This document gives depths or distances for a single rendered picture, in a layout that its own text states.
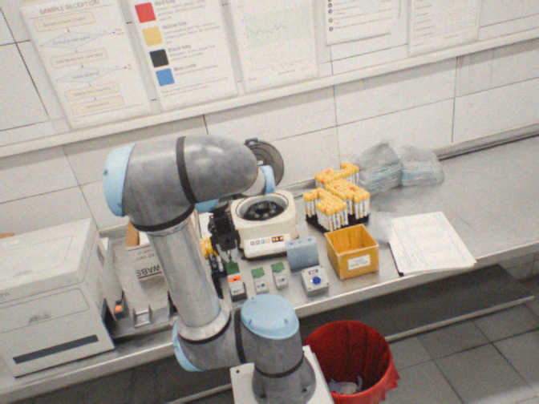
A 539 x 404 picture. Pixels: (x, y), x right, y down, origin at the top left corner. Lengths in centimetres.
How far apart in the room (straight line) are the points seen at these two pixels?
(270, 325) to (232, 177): 35
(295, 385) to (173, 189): 54
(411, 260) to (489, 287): 93
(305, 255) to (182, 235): 70
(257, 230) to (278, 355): 65
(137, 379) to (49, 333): 85
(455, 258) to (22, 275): 122
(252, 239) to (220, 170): 86
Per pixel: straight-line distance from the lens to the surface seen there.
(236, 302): 138
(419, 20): 188
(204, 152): 71
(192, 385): 204
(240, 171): 73
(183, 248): 81
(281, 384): 103
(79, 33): 165
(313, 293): 135
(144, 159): 73
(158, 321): 138
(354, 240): 150
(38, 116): 177
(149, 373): 217
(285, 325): 94
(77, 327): 136
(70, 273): 126
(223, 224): 126
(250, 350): 97
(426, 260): 146
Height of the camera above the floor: 180
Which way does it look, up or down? 30 degrees down
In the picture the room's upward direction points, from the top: 10 degrees counter-clockwise
